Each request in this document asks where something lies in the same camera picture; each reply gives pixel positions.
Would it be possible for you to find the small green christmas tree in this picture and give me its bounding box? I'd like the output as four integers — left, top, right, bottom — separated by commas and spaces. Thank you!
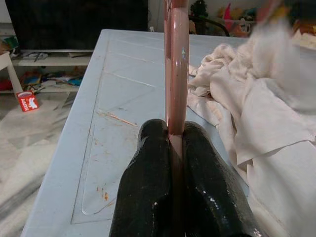
190, 0, 208, 18

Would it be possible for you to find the light blue folding table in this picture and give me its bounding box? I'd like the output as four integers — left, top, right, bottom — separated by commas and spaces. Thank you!
21, 28, 316, 237

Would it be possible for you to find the colourful toy pile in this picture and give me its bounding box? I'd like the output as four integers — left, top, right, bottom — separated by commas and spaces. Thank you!
217, 1, 316, 38

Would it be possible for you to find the white shirt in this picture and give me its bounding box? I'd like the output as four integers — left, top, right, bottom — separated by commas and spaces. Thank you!
209, 14, 316, 237

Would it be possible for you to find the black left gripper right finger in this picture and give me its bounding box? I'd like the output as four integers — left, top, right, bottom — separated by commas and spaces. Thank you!
181, 120, 263, 237

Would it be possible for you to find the white tv shelf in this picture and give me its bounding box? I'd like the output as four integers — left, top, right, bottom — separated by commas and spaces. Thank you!
0, 48, 94, 96

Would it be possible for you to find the pink clothes hanger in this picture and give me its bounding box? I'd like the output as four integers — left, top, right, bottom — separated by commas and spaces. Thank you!
162, 0, 191, 237

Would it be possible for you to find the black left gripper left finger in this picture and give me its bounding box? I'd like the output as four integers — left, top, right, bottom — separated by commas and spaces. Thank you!
108, 118, 174, 237

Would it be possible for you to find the black television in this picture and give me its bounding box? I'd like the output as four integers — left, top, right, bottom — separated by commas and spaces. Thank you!
4, 0, 149, 51

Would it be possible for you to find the red printed box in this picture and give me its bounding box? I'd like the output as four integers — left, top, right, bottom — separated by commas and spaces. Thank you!
15, 90, 40, 112

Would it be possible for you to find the cream crumpled cloth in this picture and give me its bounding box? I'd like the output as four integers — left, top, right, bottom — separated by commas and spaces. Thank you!
187, 43, 250, 126

